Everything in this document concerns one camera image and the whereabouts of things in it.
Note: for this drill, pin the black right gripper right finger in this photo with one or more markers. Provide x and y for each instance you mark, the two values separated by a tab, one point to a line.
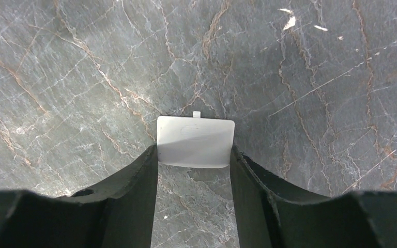
272	212

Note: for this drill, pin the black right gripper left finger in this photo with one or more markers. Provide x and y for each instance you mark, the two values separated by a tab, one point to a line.
115	212

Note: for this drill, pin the white battery cover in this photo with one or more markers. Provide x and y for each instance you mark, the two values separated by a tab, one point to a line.
194	142

